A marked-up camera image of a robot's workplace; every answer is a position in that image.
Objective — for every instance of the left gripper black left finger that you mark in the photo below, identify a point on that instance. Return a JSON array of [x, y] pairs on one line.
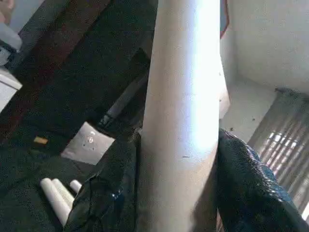
[[108, 193]]

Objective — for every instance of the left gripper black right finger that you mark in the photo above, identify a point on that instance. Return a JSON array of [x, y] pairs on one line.
[[251, 193]]

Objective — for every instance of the grey cushion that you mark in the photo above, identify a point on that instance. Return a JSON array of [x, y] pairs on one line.
[[89, 145]]

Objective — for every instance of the grey striped window blind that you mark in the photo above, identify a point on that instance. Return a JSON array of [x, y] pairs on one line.
[[285, 145]]

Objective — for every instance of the black work mat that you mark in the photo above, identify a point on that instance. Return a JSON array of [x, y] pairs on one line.
[[24, 207]]

